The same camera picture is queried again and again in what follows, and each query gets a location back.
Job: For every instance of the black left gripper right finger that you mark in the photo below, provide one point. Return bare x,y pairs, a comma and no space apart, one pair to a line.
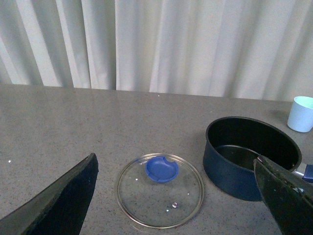
288,198

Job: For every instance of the white curtain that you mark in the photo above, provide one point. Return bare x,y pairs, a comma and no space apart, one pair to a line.
260,49

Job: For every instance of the light blue cup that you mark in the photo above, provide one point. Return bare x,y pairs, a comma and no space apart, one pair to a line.
301,114

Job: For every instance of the dark blue pot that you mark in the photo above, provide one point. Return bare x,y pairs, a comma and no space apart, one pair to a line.
233,143

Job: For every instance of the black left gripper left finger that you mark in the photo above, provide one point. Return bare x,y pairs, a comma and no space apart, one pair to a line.
61,208

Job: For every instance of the glass lid with blue knob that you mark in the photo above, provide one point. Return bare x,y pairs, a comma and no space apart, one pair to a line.
160,190

